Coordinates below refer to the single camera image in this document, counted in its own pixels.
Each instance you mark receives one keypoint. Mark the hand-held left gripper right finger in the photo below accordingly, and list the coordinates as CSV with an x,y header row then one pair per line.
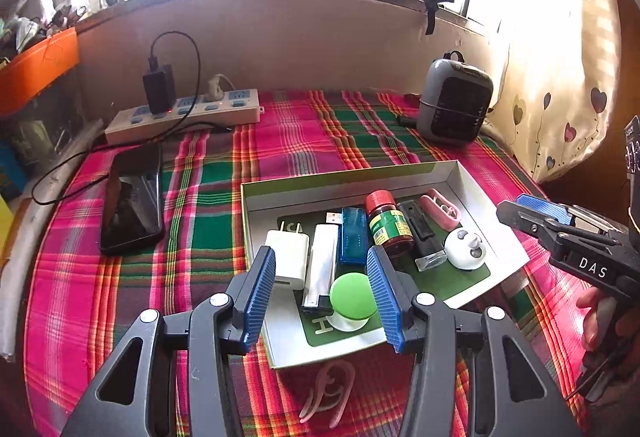
x,y
385,302

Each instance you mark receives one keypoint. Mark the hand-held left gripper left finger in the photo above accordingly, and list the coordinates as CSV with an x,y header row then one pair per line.
x,y
257,302

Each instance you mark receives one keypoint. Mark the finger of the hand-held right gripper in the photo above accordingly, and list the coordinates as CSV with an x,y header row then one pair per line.
x,y
525,222
545,207

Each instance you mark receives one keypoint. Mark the green-lidded white jar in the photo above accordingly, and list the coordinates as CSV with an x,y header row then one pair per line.
x,y
350,297

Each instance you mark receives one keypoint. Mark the white charger adapter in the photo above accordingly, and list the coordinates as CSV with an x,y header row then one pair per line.
x,y
287,257

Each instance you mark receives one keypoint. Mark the green and white cardboard box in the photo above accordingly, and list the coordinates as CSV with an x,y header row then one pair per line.
x,y
452,284

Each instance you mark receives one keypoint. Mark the white round panda toy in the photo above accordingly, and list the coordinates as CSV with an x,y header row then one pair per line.
x,y
460,252

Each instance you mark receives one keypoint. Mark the blue usb card reader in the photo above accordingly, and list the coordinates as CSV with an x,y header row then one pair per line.
x,y
352,237

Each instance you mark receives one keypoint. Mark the silver lighter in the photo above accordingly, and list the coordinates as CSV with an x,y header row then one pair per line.
x,y
320,262

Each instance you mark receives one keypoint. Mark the red-capped brown medicine bottle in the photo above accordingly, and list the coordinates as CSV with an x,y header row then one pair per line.
x,y
390,227

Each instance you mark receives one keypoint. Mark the black rectangular lighter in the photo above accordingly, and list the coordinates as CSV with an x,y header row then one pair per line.
x,y
420,227

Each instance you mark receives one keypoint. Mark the pink plastic clip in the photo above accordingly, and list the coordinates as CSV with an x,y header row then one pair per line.
x,y
430,207
346,392

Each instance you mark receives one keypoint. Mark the person's right hand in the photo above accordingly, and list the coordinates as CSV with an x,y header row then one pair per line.
x,y
592,317

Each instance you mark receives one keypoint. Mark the pink plaid blanket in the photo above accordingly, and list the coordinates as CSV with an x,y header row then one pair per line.
x,y
200,292

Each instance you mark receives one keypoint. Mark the grey desktop heater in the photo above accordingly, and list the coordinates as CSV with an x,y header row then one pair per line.
x,y
450,107

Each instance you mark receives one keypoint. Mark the cream curtain with hearts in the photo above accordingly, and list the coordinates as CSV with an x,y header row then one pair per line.
x,y
565,67

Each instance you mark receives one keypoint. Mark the black heater plug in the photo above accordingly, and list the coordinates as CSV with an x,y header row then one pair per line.
x,y
402,120

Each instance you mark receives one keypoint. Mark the black smartphone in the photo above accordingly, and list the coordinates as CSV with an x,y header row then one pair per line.
x,y
132,202

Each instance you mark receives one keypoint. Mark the white power strip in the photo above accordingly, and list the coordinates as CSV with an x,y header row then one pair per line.
x,y
240,109

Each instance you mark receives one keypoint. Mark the white power plug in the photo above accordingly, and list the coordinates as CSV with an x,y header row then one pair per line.
x,y
215,87

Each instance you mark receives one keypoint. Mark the black plug-in charger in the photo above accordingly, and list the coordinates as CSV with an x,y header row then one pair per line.
x,y
159,89

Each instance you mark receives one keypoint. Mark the yellow cardboard box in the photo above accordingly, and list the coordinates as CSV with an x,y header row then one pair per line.
x,y
4,227

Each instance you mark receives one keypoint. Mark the blue cardboard box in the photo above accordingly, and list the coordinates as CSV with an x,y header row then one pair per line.
x,y
7,167

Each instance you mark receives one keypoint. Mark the orange basket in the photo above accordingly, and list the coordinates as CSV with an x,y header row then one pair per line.
x,y
40,62

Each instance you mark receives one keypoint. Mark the pile of mixed small items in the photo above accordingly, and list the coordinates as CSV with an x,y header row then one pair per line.
x,y
30,27

